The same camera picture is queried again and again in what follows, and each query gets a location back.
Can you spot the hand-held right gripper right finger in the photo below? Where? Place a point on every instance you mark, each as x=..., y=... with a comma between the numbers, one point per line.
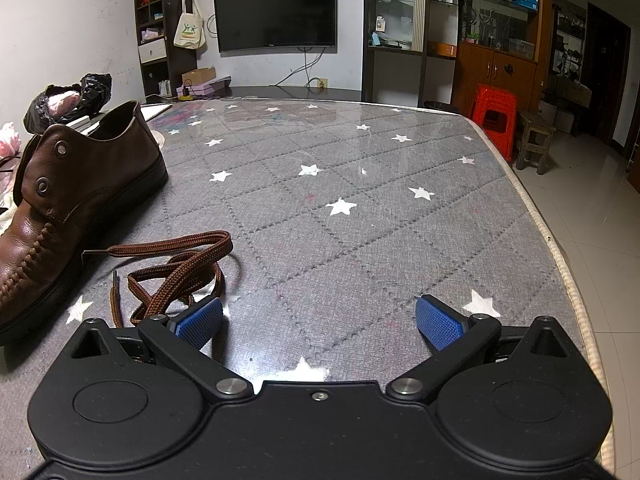
x=440, y=322

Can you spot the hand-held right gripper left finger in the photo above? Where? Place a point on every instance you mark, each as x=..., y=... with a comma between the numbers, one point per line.
x=197, y=322

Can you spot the brown shoelace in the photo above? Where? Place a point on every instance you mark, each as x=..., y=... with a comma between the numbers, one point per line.
x=165, y=280

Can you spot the brown leather shoe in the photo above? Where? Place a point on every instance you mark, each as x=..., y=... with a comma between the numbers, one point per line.
x=65, y=210

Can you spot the grey star-print table cover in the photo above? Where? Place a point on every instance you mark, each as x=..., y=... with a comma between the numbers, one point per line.
x=350, y=160

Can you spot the small wooden stool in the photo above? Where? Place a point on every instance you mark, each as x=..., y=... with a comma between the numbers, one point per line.
x=535, y=135

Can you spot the red plastic stool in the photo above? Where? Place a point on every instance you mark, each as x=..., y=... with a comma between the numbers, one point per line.
x=492, y=110

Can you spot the long white bar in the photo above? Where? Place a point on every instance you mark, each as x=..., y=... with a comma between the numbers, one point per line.
x=85, y=121

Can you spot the flat pink box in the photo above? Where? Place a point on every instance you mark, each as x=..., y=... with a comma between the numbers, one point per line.
x=205, y=90

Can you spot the dark television bench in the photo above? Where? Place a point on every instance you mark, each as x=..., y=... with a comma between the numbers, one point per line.
x=280, y=92

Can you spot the brown cardboard box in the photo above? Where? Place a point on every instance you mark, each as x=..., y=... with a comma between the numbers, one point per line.
x=199, y=76

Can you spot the black plastic bag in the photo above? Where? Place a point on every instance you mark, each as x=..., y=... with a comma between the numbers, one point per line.
x=95, y=90

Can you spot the pink cloth in bag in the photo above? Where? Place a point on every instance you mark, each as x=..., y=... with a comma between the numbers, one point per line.
x=62, y=101

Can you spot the brown wooden cabinet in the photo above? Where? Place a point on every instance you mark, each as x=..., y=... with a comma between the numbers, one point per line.
x=495, y=65

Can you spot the pink plastic wrap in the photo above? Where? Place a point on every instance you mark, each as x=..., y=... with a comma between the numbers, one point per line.
x=7, y=140

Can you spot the beige tote bag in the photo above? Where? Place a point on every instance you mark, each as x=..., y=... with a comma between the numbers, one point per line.
x=190, y=32

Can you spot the dark open shelf unit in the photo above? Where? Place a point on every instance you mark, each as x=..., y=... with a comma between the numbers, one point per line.
x=152, y=25

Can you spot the glass display cabinet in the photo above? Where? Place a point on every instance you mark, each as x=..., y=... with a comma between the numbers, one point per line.
x=395, y=25

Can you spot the dark doorway door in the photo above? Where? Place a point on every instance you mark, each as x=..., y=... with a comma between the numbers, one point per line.
x=607, y=70

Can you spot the wall power outlet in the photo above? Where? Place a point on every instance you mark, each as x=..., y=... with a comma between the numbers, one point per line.
x=322, y=83

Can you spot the black wall television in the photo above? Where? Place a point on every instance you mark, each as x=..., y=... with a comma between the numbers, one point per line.
x=275, y=10

